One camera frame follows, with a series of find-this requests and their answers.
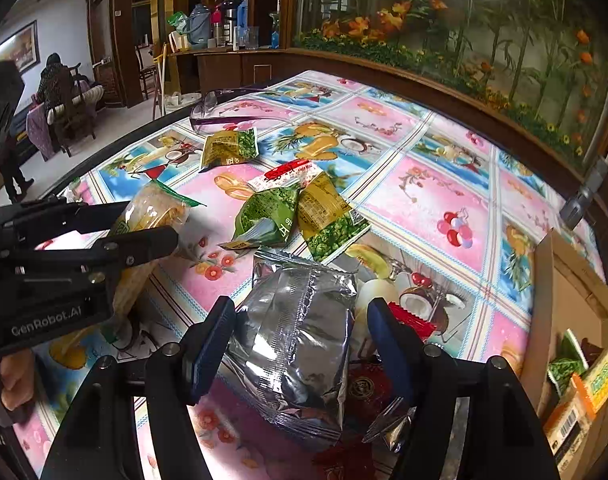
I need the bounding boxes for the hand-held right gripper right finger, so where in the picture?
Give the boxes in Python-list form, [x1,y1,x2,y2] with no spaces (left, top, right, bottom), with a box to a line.
[366,297,560,480]

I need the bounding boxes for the printed fruit tablecloth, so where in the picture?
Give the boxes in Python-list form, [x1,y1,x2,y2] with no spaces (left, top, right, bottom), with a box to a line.
[14,70,607,480]

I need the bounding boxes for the red white snack packet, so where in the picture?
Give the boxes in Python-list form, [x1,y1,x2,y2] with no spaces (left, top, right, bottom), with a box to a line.
[248,158,321,192]

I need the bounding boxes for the silver thermos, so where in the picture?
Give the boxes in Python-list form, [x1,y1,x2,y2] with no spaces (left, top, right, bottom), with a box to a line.
[219,0,242,46]

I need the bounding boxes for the purple frame eyeglasses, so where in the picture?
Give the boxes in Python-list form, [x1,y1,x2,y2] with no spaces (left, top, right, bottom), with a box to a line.
[189,87,297,136]

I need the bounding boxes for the framed wall picture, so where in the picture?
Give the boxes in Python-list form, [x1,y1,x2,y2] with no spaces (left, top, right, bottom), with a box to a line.
[0,20,39,73]

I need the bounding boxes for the silver foil snack packet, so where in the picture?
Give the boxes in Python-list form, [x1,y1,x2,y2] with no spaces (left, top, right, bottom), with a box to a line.
[361,395,417,453]
[223,249,360,453]

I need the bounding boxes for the orange barcode snack packet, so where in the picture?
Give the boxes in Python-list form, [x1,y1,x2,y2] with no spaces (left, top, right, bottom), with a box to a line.
[541,372,597,466]

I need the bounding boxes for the teal water jug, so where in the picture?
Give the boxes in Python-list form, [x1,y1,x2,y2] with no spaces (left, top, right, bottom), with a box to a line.
[186,4,212,50]

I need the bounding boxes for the grey flashlight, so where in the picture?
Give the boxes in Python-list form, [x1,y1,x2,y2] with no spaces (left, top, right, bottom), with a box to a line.
[559,157,608,231]

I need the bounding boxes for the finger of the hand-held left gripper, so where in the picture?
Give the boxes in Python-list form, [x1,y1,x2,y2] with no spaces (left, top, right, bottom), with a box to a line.
[0,196,131,241]
[1,225,180,287]

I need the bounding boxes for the dark red snack packet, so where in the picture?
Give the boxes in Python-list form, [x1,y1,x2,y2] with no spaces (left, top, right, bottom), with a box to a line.
[311,360,410,480]

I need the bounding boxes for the person's left hand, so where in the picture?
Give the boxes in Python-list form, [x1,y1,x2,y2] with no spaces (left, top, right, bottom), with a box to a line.
[0,350,37,411]

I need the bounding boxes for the brown cardboard box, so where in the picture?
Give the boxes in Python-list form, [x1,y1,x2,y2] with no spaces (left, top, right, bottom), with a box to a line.
[519,227,608,480]

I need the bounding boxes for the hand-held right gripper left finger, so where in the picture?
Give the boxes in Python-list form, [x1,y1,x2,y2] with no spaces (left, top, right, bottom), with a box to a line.
[41,296,237,480]

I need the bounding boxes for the clear cracker packet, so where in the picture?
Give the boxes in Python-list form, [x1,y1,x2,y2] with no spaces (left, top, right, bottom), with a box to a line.
[106,180,207,331]

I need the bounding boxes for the dark wooden chair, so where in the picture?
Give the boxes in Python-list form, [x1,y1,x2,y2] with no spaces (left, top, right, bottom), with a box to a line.
[49,62,105,158]

